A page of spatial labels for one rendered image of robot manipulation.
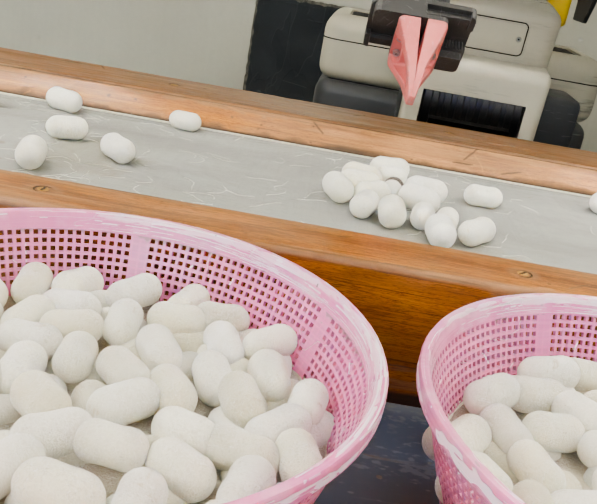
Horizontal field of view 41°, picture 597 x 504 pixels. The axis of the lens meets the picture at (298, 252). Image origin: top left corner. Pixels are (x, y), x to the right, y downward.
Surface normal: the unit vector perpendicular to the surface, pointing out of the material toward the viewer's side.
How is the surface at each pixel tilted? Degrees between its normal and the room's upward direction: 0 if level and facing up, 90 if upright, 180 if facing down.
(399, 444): 0
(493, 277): 0
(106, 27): 90
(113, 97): 45
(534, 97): 98
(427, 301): 90
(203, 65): 90
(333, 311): 75
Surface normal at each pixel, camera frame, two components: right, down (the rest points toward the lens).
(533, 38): -0.13, 0.47
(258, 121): 0.07, -0.40
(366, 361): -0.91, -0.37
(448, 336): 0.85, 0.07
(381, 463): 0.16, -0.92
